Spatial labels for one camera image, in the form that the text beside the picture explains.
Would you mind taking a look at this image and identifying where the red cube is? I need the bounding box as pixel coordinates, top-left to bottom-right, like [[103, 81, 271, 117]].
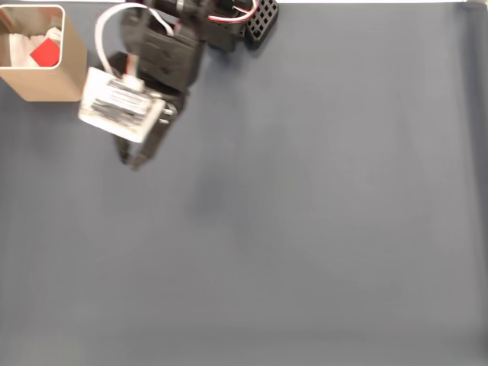
[[29, 37, 63, 68]]

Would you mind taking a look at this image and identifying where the beige rounded box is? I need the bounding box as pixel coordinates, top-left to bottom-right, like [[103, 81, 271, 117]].
[[0, 4, 88, 103]]

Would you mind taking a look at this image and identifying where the blue-grey table mat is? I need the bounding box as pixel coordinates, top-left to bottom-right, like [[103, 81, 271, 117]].
[[0, 2, 488, 366]]

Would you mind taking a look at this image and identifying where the white padding cloth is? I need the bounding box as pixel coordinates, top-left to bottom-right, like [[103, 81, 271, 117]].
[[0, 25, 64, 69]]

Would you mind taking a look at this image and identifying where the white camera board mount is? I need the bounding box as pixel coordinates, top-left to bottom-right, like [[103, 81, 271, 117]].
[[77, 66, 167, 145]]

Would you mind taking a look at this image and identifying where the white cable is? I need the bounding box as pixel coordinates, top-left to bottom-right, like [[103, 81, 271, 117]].
[[94, 2, 175, 77]]

